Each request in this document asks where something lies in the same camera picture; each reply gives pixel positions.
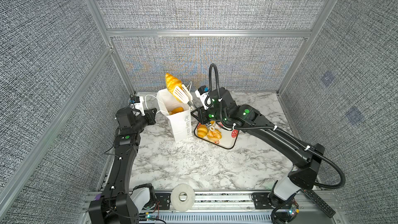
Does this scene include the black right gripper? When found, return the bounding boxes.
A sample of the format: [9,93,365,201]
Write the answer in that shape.
[190,104,231,125]

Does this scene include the fake croissant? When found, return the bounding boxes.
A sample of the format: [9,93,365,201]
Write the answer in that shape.
[197,124,208,138]
[165,73,182,103]

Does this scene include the round fake bread bottom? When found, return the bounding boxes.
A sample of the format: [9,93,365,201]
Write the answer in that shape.
[207,127,222,140]

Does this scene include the white paper gift bag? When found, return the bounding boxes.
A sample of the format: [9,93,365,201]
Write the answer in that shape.
[155,89,193,142]

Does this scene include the fake bread roll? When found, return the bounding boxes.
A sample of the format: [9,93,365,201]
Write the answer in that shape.
[169,107,184,115]

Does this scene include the white slotted bread tongs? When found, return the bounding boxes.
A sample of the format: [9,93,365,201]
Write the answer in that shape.
[173,84,197,110]

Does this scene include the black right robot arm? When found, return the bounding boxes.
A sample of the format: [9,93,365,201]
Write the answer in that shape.
[191,88,324,200]

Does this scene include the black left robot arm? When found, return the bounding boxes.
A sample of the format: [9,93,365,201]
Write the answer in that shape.
[88,107,157,224]

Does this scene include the white tray with black rim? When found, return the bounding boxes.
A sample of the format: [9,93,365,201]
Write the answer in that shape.
[194,121,239,149]

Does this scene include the purple plastic fork toy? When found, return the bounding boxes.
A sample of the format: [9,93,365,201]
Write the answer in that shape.
[94,194,102,201]

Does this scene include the white tape roll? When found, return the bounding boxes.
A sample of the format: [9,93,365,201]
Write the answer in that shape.
[171,184,195,212]

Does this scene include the black remote control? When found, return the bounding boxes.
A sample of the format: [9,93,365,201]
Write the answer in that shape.
[302,189,336,218]

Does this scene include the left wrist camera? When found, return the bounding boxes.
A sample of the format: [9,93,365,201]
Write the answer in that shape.
[128,94,145,116]

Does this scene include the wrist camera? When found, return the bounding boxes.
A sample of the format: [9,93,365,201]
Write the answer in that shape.
[128,94,145,116]
[195,85,210,110]

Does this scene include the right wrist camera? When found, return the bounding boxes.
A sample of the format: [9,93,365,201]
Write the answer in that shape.
[195,85,210,110]

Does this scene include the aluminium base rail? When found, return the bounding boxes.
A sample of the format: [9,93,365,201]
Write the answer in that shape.
[79,189,347,224]

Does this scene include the black corrugated cable conduit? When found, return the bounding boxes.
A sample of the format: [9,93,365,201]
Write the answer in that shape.
[208,63,346,190]

